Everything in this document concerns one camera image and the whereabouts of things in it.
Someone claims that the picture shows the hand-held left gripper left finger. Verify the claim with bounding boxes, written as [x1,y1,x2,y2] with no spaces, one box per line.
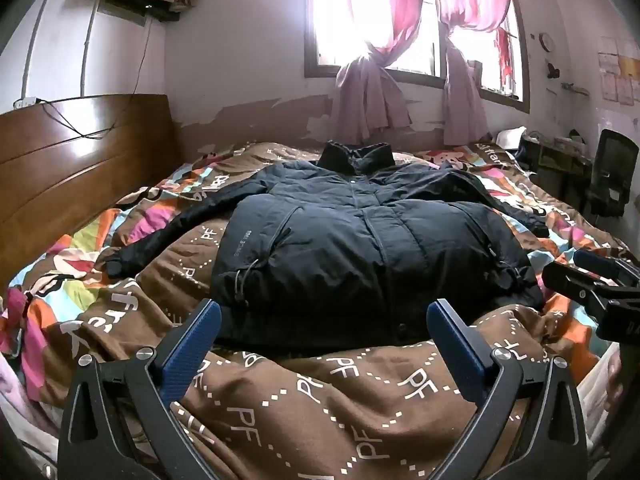
[57,299,223,480]

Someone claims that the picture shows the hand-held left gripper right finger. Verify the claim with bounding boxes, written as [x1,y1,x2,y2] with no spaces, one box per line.
[426,299,588,480]

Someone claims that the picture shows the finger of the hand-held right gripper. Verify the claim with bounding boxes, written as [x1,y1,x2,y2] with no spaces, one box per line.
[573,250,640,286]
[542,262,640,307]

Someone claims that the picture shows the black puffer jacket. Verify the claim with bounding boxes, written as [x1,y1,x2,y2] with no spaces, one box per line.
[95,141,548,353]

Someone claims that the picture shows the black office chair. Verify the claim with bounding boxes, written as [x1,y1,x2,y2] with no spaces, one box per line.
[582,129,640,218]

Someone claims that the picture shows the cluttered desk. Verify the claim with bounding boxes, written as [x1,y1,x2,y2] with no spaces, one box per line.
[517,130,596,191]

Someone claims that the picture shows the printed brown blanket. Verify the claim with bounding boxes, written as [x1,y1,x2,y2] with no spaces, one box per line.
[0,137,640,480]

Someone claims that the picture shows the white bag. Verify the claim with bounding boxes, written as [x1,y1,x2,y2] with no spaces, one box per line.
[492,127,526,148]

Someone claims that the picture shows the pale pink bed sheet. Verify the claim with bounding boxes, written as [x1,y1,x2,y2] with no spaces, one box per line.
[0,355,61,466]

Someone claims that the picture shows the pink curtain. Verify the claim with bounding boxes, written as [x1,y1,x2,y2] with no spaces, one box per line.
[427,0,516,146]
[310,0,426,146]

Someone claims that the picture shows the wooden headboard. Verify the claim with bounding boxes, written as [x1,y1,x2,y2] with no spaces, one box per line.
[0,94,183,286]

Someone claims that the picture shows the red window decoration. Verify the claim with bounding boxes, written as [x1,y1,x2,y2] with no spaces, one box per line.
[495,25,516,91]

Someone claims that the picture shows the window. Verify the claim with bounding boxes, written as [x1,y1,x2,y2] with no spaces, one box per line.
[304,0,531,113]

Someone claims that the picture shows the wall papers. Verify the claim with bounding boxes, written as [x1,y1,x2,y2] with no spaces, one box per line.
[597,37,640,106]

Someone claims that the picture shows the black cable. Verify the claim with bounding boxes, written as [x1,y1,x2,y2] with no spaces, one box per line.
[37,10,153,140]

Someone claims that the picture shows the white wall pipe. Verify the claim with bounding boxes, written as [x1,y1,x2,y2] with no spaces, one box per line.
[22,0,56,101]
[80,5,98,98]

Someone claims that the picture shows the wall air conditioner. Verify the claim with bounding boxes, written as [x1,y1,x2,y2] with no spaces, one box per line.
[97,0,181,23]

